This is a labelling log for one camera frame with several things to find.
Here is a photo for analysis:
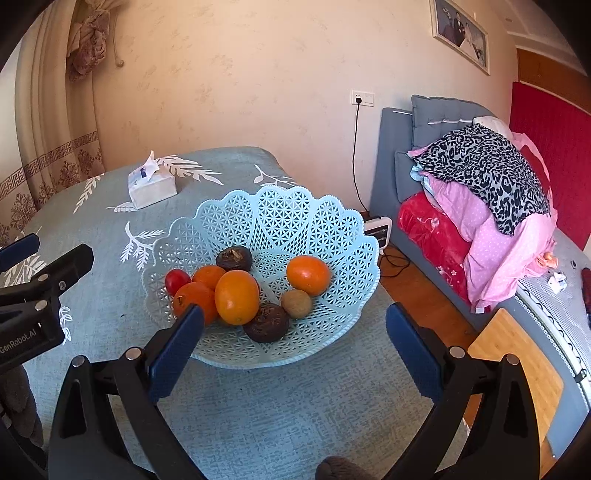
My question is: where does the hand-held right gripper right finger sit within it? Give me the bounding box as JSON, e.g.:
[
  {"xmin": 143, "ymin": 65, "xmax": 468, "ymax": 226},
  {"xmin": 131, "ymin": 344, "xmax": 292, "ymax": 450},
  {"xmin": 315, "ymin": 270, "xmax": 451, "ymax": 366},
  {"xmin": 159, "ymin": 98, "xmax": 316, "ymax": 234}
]
[{"xmin": 383, "ymin": 304, "xmax": 541, "ymax": 480}]

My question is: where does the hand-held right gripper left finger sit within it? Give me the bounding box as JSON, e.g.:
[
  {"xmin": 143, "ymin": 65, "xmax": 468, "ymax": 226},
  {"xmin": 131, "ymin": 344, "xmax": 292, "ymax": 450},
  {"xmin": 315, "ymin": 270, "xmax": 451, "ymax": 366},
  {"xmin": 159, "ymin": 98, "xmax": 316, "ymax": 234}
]
[{"xmin": 47, "ymin": 305, "xmax": 206, "ymax": 480}]

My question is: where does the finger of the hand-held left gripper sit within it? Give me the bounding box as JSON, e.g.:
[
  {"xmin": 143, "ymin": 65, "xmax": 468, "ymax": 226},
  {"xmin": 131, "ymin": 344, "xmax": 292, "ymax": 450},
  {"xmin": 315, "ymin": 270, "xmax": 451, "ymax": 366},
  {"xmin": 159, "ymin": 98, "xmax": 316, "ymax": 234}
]
[
  {"xmin": 0, "ymin": 233, "xmax": 41, "ymax": 272},
  {"xmin": 0, "ymin": 244, "xmax": 95, "ymax": 315}
]

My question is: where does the small red tomato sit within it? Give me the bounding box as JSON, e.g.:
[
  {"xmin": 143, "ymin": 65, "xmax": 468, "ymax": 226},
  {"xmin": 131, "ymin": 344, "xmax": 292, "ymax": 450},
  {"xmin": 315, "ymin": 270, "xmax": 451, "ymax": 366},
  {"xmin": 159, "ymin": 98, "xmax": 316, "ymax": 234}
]
[{"xmin": 165, "ymin": 269, "xmax": 192, "ymax": 297}]

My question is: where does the large oval orange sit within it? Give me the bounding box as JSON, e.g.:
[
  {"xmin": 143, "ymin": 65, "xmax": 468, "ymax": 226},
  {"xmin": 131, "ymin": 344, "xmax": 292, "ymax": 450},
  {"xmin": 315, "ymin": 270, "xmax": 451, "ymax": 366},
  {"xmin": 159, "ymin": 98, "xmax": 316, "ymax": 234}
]
[{"xmin": 215, "ymin": 270, "xmax": 260, "ymax": 326}]

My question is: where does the dark brown round fruit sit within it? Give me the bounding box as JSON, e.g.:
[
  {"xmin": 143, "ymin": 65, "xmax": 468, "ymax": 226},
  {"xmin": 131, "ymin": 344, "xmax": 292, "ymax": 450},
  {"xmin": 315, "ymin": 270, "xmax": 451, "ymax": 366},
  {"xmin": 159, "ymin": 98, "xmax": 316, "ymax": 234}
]
[
  {"xmin": 216, "ymin": 246, "xmax": 253, "ymax": 274},
  {"xmin": 243, "ymin": 304, "xmax": 291, "ymax": 343}
]

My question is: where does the small tan round fruit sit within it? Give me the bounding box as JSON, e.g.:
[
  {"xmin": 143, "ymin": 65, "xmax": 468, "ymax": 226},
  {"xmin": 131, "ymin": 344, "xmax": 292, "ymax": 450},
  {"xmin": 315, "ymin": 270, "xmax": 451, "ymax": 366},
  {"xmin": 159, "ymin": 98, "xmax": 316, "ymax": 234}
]
[{"xmin": 281, "ymin": 289, "xmax": 313, "ymax": 319}]

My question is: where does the light blue plastic lattice basket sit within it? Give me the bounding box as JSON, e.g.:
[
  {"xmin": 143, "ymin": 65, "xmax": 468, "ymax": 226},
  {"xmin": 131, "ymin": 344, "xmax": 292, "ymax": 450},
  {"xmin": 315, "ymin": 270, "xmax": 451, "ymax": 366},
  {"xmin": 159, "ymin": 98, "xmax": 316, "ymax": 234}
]
[{"xmin": 141, "ymin": 185, "xmax": 382, "ymax": 369}]

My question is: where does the patterned beige curtain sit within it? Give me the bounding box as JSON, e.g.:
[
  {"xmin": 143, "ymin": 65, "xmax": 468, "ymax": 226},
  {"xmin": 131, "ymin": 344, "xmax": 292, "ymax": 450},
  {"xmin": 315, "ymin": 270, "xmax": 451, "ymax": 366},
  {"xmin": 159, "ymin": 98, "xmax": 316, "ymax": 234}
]
[{"xmin": 0, "ymin": 0, "xmax": 106, "ymax": 252}]

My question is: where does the small wooden table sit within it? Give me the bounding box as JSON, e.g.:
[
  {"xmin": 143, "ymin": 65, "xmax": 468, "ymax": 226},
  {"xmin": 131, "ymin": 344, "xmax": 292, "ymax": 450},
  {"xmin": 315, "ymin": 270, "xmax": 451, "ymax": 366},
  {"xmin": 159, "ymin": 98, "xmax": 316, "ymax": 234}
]
[{"xmin": 462, "ymin": 308, "xmax": 565, "ymax": 462}]

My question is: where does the red floral quilt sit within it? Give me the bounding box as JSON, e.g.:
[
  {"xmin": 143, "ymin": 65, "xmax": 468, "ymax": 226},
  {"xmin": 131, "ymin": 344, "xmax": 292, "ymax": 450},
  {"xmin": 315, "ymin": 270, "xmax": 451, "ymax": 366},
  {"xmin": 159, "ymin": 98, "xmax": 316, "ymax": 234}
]
[{"xmin": 398, "ymin": 191, "xmax": 477, "ymax": 305}]

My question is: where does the blue leaf print tablecloth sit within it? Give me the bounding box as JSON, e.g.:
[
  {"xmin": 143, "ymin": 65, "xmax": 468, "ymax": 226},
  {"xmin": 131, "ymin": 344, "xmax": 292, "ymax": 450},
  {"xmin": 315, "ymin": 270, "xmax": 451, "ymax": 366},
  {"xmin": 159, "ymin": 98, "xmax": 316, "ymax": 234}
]
[{"xmin": 0, "ymin": 147, "xmax": 469, "ymax": 480}]

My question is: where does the white electric heater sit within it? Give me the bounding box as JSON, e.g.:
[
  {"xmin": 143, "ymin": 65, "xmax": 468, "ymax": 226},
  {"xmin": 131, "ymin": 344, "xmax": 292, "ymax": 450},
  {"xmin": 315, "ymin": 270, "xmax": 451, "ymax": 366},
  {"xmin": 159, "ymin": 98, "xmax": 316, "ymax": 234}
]
[{"xmin": 364, "ymin": 216, "xmax": 392, "ymax": 252}]

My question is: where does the white tissue box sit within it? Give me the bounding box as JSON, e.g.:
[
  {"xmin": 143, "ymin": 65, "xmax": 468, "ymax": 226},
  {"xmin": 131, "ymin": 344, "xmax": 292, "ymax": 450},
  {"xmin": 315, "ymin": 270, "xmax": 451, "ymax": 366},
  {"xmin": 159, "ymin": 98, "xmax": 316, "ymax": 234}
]
[{"xmin": 128, "ymin": 150, "xmax": 177, "ymax": 209}]

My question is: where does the pile of blankets and clothes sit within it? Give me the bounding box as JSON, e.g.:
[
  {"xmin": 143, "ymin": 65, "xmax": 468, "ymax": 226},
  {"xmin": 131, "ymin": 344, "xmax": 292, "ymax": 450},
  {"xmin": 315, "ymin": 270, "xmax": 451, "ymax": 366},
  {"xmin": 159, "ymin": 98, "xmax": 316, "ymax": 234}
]
[{"xmin": 409, "ymin": 131, "xmax": 559, "ymax": 315}]

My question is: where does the grey knitted bedspread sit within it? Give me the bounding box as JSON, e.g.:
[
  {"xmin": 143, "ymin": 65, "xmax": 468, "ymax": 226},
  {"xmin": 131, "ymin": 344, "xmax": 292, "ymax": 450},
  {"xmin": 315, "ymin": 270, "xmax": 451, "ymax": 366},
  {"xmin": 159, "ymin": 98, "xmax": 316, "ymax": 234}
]
[{"xmin": 515, "ymin": 226, "xmax": 591, "ymax": 411}]

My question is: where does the blue pillow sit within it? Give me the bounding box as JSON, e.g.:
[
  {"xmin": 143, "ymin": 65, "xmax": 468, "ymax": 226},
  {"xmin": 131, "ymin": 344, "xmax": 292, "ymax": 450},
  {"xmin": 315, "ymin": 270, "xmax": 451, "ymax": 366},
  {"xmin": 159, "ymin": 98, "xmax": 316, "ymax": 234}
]
[{"xmin": 394, "ymin": 150, "xmax": 423, "ymax": 204}]

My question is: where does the light blue quilt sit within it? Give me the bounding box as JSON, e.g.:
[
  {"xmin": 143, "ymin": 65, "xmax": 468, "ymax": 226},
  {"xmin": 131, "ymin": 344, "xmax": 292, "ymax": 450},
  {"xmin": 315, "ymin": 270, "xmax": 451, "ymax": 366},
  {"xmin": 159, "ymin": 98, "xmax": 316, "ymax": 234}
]
[{"xmin": 410, "ymin": 162, "xmax": 435, "ymax": 195}]

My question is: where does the blue upholstered bed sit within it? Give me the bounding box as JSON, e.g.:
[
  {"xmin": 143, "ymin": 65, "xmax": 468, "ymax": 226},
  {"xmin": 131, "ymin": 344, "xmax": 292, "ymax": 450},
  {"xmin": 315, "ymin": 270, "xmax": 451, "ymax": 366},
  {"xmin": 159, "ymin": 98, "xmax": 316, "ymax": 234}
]
[{"xmin": 369, "ymin": 95, "xmax": 591, "ymax": 416}]

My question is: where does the leopard print blanket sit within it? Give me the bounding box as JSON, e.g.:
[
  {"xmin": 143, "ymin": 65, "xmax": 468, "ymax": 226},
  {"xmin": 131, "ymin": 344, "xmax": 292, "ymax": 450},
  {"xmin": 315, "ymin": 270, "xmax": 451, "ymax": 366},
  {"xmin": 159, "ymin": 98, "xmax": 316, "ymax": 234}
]
[{"xmin": 409, "ymin": 124, "xmax": 552, "ymax": 236}]

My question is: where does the gathered floral curtain drape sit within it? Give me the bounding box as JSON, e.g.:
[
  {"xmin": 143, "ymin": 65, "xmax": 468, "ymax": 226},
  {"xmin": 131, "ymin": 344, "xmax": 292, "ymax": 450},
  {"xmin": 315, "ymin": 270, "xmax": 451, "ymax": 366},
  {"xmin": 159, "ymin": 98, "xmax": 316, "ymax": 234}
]
[{"xmin": 68, "ymin": 0, "xmax": 125, "ymax": 83}]

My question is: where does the grey blue quilted cushion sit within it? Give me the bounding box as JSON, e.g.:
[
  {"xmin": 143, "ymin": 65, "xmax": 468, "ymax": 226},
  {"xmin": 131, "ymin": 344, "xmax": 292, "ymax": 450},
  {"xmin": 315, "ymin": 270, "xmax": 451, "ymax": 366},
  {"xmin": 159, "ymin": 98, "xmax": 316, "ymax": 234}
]
[{"xmin": 411, "ymin": 95, "xmax": 497, "ymax": 148}]

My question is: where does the white pillow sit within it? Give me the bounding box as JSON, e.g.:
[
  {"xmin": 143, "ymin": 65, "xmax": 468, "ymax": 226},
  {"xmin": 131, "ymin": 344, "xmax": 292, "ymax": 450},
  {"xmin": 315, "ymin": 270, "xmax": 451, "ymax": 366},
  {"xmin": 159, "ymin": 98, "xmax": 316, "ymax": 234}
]
[{"xmin": 472, "ymin": 115, "xmax": 514, "ymax": 140}]

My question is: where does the black heater cable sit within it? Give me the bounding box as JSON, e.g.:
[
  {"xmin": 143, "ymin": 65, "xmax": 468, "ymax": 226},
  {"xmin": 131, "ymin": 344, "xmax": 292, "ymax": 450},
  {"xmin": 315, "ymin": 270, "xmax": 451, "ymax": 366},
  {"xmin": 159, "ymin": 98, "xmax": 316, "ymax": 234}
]
[{"xmin": 379, "ymin": 247, "xmax": 410, "ymax": 278}]

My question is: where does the black power cable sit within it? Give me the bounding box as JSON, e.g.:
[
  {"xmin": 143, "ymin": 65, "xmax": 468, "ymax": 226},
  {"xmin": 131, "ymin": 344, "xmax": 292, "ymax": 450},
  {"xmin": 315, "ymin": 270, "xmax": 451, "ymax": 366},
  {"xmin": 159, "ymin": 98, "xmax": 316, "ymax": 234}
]
[{"xmin": 352, "ymin": 99, "xmax": 366, "ymax": 214}]

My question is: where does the red wall panel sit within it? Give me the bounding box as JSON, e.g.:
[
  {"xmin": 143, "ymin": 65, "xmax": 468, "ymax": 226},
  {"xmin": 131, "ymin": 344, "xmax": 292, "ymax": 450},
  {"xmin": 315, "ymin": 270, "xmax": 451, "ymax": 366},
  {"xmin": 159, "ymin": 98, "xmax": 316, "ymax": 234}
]
[{"xmin": 509, "ymin": 80, "xmax": 591, "ymax": 252}]

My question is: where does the framed wall picture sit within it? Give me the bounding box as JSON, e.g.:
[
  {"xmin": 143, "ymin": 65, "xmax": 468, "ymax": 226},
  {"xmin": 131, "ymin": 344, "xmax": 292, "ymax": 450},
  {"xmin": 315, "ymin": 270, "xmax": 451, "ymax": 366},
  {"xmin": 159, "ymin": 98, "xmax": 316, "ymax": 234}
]
[{"xmin": 429, "ymin": 0, "xmax": 490, "ymax": 75}]

